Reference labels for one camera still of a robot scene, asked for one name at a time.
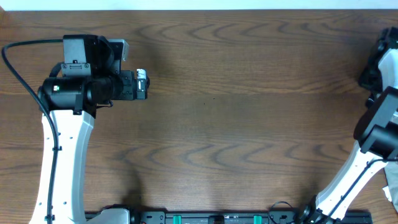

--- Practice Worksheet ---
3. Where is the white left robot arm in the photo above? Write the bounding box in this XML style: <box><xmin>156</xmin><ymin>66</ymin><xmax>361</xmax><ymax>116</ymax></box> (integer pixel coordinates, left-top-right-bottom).
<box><xmin>30</xmin><ymin>69</ymin><xmax>150</xmax><ymax>223</ymax></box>

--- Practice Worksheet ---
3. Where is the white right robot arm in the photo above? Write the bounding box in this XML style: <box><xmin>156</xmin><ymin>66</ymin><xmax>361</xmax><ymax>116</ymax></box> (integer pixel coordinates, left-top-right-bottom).
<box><xmin>294</xmin><ymin>27</ymin><xmax>397</xmax><ymax>223</ymax></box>

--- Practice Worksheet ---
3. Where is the grey folded garment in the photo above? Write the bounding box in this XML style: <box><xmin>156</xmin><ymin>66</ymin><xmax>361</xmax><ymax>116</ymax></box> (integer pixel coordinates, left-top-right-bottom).
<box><xmin>384</xmin><ymin>160</ymin><xmax>398</xmax><ymax>200</ymax></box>

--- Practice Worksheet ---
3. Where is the white cloth at edge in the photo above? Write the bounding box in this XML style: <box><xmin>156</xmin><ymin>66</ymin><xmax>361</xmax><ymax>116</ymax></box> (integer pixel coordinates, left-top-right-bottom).
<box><xmin>382</xmin><ymin>185</ymin><xmax>398</xmax><ymax>211</ymax></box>

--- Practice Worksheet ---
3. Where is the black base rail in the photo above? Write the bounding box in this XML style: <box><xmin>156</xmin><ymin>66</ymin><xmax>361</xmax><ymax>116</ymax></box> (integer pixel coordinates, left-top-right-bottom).
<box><xmin>85</xmin><ymin>200</ymin><xmax>373</xmax><ymax>224</ymax></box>

